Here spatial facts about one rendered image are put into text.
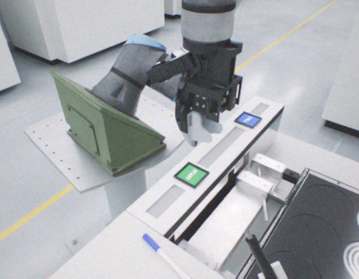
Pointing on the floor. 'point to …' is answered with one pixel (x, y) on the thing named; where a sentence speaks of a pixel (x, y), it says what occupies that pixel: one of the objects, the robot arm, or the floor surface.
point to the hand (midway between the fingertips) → (191, 139)
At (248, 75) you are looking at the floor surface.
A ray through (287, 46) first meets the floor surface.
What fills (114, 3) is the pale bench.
